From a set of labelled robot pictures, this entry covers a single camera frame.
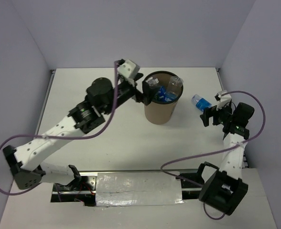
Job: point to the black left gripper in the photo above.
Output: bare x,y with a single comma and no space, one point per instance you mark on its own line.
146,96

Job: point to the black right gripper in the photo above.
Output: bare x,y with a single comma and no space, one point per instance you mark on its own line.
212,110

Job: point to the bottle blue label white cap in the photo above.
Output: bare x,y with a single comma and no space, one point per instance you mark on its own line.
153,82

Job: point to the blue capped sports drink bottle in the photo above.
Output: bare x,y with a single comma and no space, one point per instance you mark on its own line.
160,96

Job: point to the clear bottle green label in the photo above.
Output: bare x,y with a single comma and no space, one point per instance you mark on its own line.
174,88

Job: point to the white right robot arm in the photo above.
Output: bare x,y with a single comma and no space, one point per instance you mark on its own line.
225,189

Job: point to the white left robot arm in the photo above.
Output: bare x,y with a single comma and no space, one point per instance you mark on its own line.
103,132

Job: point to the brown bin with black rim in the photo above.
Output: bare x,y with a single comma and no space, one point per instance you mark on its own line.
161,112

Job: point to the crushed blue clear bottle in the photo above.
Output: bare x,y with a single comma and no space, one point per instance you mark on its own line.
200,103

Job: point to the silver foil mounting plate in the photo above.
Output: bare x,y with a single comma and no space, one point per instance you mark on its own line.
137,189

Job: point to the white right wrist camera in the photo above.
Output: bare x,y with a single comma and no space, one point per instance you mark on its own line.
222,98

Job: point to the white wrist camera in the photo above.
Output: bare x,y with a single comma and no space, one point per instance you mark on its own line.
128,70
222,98

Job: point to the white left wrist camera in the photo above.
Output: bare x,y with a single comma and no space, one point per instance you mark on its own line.
128,70

